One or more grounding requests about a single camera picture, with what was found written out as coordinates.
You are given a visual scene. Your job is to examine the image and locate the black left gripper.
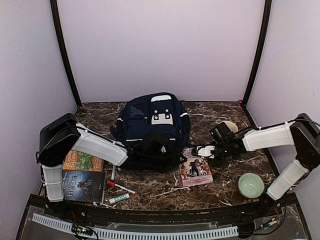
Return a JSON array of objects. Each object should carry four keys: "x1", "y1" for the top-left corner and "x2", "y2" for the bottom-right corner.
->
[{"x1": 144, "y1": 148, "x2": 188, "y2": 173}]

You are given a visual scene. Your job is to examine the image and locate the pink Taming of Shrew book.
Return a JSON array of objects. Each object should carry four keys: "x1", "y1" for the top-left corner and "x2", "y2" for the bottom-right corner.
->
[{"x1": 179, "y1": 148, "x2": 213, "y2": 187}]

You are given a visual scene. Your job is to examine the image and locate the navy blue student backpack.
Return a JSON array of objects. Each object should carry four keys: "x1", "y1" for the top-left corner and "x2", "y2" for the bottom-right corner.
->
[{"x1": 109, "y1": 92, "x2": 191, "y2": 172}]

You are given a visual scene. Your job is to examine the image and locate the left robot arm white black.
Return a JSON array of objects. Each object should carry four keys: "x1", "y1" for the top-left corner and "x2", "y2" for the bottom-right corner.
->
[{"x1": 35, "y1": 113, "x2": 180, "y2": 218}]

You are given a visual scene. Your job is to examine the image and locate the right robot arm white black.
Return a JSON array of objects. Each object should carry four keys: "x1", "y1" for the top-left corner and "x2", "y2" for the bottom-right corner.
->
[{"x1": 209, "y1": 113, "x2": 320, "y2": 217}]

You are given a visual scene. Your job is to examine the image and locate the cream floral ceramic mug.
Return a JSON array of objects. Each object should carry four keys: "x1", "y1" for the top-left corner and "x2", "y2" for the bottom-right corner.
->
[{"x1": 222, "y1": 120, "x2": 239, "y2": 133}]

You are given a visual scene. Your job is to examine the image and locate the pale green ceramic bowl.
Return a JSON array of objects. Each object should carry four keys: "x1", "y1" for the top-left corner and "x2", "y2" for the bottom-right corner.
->
[{"x1": 238, "y1": 172, "x2": 265, "y2": 199}]

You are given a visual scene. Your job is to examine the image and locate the purple capped white marker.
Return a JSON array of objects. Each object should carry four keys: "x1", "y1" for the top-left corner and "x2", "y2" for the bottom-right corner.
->
[{"x1": 110, "y1": 165, "x2": 117, "y2": 182}]

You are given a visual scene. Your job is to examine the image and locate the red capped white marker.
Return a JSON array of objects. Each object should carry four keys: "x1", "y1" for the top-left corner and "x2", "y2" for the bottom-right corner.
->
[{"x1": 106, "y1": 180, "x2": 139, "y2": 195}]

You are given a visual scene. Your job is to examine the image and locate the green white glue stick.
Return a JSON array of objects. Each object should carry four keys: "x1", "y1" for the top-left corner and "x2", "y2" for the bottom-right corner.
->
[{"x1": 109, "y1": 193, "x2": 130, "y2": 204}]

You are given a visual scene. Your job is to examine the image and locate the orange Treehouse book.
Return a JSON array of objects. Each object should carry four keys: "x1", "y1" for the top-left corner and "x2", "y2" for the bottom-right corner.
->
[{"x1": 63, "y1": 150, "x2": 104, "y2": 172}]

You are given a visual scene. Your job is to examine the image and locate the dark Wuthering Heights book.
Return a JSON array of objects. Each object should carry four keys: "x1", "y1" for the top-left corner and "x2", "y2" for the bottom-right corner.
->
[{"x1": 62, "y1": 170, "x2": 106, "y2": 204}]

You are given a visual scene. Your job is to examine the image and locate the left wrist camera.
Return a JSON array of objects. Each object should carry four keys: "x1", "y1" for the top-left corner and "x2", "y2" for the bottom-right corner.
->
[{"x1": 160, "y1": 146, "x2": 167, "y2": 153}]

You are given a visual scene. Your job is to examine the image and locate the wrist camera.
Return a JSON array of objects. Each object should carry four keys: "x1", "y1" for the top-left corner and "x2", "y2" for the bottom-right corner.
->
[
  {"x1": 191, "y1": 145, "x2": 216, "y2": 159},
  {"x1": 160, "y1": 146, "x2": 167, "y2": 153}
]

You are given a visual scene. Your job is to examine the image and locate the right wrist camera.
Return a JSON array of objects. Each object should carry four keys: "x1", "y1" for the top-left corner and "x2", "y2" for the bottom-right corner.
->
[{"x1": 191, "y1": 145, "x2": 216, "y2": 159}]

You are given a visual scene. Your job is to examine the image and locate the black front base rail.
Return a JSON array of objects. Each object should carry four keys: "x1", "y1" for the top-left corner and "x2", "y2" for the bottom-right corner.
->
[{"x1": 15, "y1": 193, "x2": 313, "y2": 240}]

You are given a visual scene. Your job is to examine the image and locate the white slotted cable duct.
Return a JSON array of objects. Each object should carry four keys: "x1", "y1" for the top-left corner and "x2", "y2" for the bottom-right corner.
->
[{"x1": 31, "y1": 213, "x2": 239, "y2": 240}]

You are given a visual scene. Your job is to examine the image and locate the right black frame post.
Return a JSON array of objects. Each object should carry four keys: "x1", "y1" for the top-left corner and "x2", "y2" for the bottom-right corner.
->
[{"x1": 242, "y1": 0, "x2": 273, "y2": 108}]

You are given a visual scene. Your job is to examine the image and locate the black frame post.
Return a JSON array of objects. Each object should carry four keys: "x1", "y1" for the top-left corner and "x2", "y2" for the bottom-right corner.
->
[
  {"x1": 242, "y1": 0, "x2": 273, "y2": 108},
  {"x1": 49, "y1": 0, "x2": 82, "y2": 108}
]

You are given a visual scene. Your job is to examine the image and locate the left black frame post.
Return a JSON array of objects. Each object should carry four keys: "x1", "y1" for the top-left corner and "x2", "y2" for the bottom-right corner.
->
[{"x1": 49, "y1": 0, "x2": 82, "y2": 108}]

